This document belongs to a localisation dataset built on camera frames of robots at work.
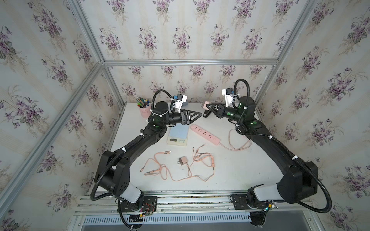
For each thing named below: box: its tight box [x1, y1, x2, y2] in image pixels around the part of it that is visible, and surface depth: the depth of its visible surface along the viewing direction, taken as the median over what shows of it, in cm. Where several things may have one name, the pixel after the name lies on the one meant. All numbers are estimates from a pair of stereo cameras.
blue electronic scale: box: [166, 123, 189, 147], surface depth 98 cm
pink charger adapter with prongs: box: [176, 155, 188, 166], surface depth 89 cm
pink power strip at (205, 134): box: [190, 124, 222, 146], surface depth 100 cm
